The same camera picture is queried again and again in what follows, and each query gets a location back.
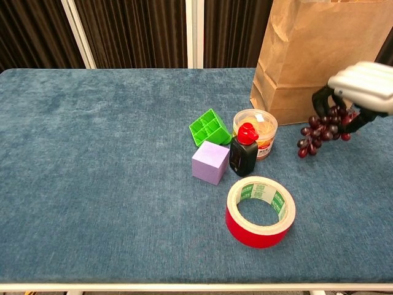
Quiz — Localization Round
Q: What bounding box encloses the dark brown pleated curtain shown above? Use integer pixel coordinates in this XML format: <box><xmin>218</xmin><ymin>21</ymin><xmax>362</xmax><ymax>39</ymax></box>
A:
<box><xmin>203</xmin><ymin>0</ymin><xmax>274</xmax><ymax>69</ymax></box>
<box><xmin>0</xmin><ymin>0</ymin><xmax>86</xmax><ymax>73</ymax></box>
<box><xmin>375</xmin><ymin>35</ymin><xmax>393</xmax><ymax>67</ymax></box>
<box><xmin>74</xmin><ymin>0</ymin><xmax>189</xmax><ymax>69</ymax></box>

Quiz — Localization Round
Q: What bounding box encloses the purple foam cube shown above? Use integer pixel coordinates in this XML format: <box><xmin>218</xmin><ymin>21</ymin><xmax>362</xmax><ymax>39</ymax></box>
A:
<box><xmin>191</xmin><ymin>140</ymin><xmax>231</xmax><ymax>186</ymax></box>

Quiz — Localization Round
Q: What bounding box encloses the white partition frame post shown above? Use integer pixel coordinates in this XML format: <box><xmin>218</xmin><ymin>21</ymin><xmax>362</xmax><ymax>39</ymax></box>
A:
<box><xmin>60</xmin><ymin>0</ymin><xmax>96</xmax><ymax>69</ymax></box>
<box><xmin>185</xmin><ymin>0</ymin><xmax>205</xmax><ymax>69</ymax></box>

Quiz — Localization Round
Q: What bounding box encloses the blue velvet table cover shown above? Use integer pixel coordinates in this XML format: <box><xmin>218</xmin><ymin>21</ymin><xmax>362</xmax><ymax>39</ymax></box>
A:
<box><xmin>0</xmin><ymin>68</ymin><xmax>393</xmax><ymax>285</ymax></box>

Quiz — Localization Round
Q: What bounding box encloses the white table frame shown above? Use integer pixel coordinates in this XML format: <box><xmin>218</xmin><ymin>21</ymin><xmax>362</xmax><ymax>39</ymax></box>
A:
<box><xmin>0</xmin><ymin>282</ymin><xmax>393</xmax><ymax>295</ymax></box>

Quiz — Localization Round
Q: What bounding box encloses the clear tub of rubber bands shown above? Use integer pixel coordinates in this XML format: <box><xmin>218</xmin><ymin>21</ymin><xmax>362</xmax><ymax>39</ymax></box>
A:
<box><xmin>233</xmin><ymin>108</ymin><xmax>279</xmax><ymax>162</ymax></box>

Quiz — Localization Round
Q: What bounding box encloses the red tape roll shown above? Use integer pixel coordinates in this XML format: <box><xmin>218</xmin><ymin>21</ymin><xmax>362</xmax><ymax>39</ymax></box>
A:
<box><xmin>225</xmin><ymin>176</ymin><xmax>297</xmax><ymax>249</ymax></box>

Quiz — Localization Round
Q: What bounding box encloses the green plastic grid block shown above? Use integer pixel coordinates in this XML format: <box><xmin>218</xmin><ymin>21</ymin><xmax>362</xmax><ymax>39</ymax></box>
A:
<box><xmin>189</xmin><ymin>108</ymin><xmax>233</xmax><ymax>146</ymax></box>

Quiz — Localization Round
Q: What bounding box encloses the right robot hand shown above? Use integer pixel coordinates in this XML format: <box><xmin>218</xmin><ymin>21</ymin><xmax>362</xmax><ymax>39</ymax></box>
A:
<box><xmin>311</xmin><ymin>61</ymin><xmax>393</xmax><ymax>135</ymax></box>

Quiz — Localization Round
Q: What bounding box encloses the dark purple grape bunch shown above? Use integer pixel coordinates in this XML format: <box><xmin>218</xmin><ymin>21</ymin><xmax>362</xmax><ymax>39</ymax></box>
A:
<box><xmin>296</xmin><ymin>105</ymin><xmax>359</xmax><ymax>159</ymax></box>

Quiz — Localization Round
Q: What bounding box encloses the brown paper bag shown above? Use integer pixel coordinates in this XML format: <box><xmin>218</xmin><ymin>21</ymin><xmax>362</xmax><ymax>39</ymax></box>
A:
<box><xmin>250</xmin><ymin>0</ymin><xmax>393</xmax><ymax>126</ymax></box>

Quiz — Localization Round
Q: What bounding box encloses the black bottle with red cap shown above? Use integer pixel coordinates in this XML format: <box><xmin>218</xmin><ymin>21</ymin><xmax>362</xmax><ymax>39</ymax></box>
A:
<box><xmin>229</xmin><ymin>122</ymin><xmax>259</xmax><ymax>178</ymax></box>

